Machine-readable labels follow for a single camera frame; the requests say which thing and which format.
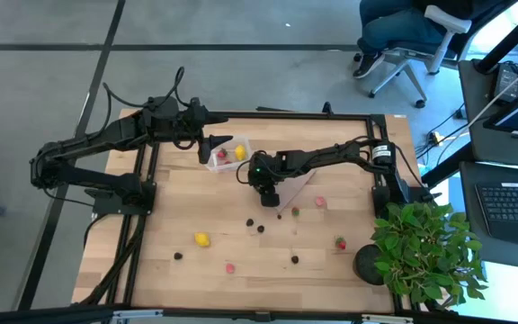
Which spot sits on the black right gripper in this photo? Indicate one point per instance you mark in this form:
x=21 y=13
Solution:
x=263 y=173

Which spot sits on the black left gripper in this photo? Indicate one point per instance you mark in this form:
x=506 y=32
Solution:
x=193 y=121

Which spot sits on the black clip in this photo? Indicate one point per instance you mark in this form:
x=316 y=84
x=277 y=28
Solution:
x=327 y=108

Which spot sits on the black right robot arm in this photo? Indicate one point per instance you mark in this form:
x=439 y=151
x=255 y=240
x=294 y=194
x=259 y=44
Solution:
x=344 y=150

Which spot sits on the white frame office chair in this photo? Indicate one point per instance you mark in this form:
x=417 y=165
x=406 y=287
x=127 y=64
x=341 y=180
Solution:
x=416 y=58

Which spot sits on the black plant pot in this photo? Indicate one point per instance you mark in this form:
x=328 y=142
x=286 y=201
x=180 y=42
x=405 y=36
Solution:
x=364 y=265

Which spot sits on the yellow power strip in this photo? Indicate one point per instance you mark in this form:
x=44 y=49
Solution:
x=434 y=136

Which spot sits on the person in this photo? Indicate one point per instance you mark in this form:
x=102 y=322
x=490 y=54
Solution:
x=389 y=27

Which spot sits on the pink raspberry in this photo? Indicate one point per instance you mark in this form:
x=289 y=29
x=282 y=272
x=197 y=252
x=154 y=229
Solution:
x=230 y=268
x=319 y=201

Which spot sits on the black laptop keyboard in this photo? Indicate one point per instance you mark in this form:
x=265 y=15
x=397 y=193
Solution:
x=511 y=211

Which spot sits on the clear plastic tupperware container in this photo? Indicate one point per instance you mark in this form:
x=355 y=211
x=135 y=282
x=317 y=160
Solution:
x=229 y=167

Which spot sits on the beige cloth with white tag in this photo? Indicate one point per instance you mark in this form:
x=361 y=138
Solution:
x=301 y=186

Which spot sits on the black pole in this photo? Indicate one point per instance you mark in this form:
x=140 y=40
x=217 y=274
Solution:
x=506 y=40

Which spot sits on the yellow lemon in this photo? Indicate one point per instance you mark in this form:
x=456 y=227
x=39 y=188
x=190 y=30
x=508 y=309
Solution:
x=240 y=152
x=202 y=239

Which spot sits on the black camera gantry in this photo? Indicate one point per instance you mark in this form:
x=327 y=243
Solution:
x=38 y=315

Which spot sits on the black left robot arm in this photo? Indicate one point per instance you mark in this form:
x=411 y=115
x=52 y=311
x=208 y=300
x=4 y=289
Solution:
x=106 y=135

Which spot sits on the dark grey desk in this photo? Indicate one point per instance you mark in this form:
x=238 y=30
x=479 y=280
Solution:
x=470 y=225
x=475 y=148

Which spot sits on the black aluminium table frame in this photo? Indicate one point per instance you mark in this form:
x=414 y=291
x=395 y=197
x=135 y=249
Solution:
x=286 y=115

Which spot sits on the green leafy plant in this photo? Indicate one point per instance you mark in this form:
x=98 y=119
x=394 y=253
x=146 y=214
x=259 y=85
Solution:
x=421 y=256

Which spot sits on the black desk leg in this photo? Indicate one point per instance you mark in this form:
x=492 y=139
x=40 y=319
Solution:
x=448 y=166

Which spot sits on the black power adapter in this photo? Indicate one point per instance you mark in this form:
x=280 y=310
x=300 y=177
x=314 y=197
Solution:
x=508 y=81

